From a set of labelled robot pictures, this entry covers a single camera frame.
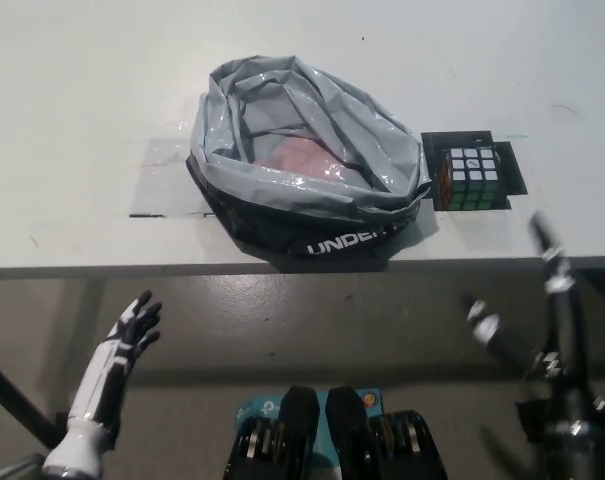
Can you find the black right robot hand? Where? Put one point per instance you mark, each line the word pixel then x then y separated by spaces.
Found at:
pixel 564 310

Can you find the clear plastic tape sheet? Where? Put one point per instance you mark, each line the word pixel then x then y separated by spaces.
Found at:
pixel 167 180

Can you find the black diagonal stand bar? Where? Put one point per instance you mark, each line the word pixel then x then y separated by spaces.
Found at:
pixel 12 395

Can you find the black tape marker patch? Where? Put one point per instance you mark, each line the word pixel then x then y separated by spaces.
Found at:
pixel 512 170

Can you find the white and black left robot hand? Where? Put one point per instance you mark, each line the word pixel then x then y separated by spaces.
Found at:
pixel 104 372

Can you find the teal tp-link box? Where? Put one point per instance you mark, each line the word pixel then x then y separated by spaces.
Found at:
pixel 252 406

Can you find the grey and black plastic bag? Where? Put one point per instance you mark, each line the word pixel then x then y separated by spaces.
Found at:
pixel 282 185

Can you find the silver metal tube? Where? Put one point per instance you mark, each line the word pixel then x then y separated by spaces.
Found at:
pixel 7 465

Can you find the pink red object in film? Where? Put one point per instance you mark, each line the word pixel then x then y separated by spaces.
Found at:
pixel 302 155

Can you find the rubik's cube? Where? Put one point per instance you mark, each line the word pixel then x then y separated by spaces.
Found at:
pixel 469 165

